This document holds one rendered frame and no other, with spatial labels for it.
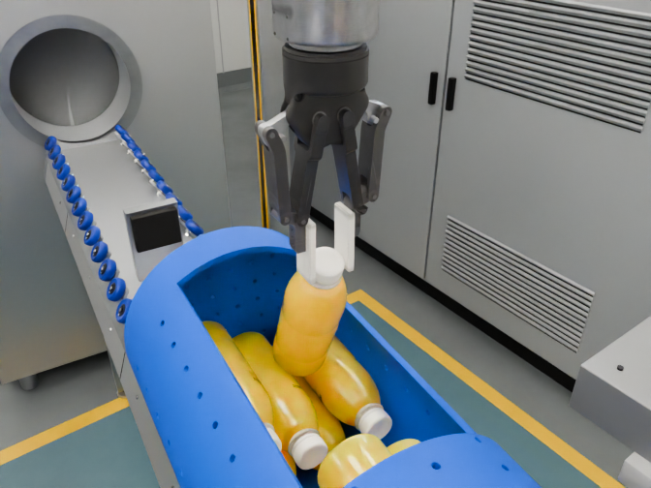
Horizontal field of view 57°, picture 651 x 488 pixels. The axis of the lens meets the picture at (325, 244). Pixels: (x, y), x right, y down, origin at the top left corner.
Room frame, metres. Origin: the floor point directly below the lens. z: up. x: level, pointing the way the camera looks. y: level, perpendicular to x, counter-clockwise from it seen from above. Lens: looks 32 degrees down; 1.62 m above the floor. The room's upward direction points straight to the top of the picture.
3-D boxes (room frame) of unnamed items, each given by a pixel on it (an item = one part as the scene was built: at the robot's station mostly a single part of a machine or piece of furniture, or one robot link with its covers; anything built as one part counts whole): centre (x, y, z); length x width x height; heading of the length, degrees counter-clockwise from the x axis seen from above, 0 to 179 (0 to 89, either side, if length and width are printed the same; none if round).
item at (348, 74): (0.53, 0.00, 1.45); 0.08 x 0.07 x 0.09; 119
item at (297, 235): (0.50, 0.04, 1.33); 0.03 x 0.01 x 0.05; 119
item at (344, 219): (0.54, -0.02, 1.30); 0.03 x 0.01 x 0.07; 29
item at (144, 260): (1.01, 0.33, 1.00); 0.10 x 0.04 x 0.15; 119
